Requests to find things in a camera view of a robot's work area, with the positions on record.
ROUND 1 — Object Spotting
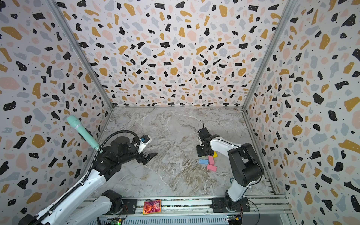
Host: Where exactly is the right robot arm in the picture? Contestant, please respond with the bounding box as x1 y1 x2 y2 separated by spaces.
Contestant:
196 127 264 213

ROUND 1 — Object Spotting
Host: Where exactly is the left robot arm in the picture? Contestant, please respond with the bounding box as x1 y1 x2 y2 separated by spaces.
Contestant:
19 135 156 225

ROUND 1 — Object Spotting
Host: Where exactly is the pink block upper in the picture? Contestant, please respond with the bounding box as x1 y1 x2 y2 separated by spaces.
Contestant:
208 156 215 166

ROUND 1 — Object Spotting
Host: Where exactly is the pink block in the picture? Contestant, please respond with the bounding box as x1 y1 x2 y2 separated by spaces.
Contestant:
207 165 217 172
208 156 215 166

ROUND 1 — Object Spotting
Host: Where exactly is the blue block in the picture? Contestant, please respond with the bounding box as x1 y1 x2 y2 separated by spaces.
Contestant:
199 158 209 165

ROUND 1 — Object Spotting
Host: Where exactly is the pink block lower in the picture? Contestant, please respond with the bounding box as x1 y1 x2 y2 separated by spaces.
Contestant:
207 165 217 172

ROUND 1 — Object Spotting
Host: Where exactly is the colourful card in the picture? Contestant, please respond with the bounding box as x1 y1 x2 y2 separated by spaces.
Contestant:
142 200 162 215

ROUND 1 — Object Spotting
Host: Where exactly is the mint green toy microphone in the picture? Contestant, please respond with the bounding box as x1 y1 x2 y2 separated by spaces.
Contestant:
67 115 100 150

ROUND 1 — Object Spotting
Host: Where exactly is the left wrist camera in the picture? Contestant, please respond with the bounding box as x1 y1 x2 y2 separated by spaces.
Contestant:
141 135 151 143

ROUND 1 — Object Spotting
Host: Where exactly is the aluminium front rail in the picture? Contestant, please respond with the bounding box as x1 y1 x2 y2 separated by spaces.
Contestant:
90 195 296 225

